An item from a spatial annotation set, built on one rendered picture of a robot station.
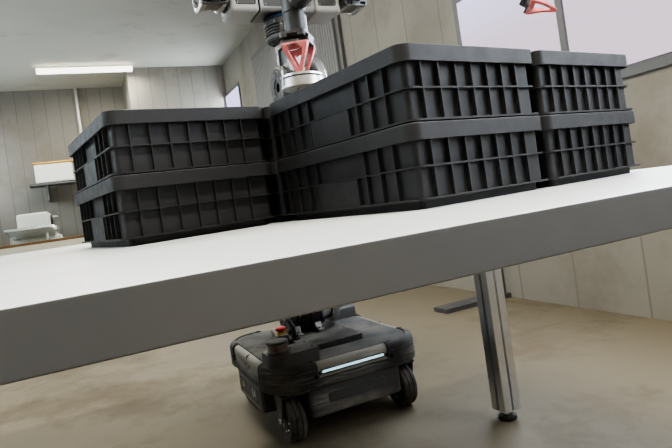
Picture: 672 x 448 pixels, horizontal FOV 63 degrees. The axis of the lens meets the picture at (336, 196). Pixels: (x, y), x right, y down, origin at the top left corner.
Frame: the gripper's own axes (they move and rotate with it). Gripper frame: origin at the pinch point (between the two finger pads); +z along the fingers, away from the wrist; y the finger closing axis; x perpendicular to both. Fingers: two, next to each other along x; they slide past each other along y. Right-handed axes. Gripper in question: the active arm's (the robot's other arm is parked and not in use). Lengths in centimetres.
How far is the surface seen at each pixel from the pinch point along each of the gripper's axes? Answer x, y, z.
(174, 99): 348, 628, -139
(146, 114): 17, -47, 13
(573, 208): -42, -84, 35
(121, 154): 21, -49, 20
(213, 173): 9.5, -39.1, 24.5
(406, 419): -10, 42, 105
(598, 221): -44, -82, 36
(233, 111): 5.7, -35.0, 13.2
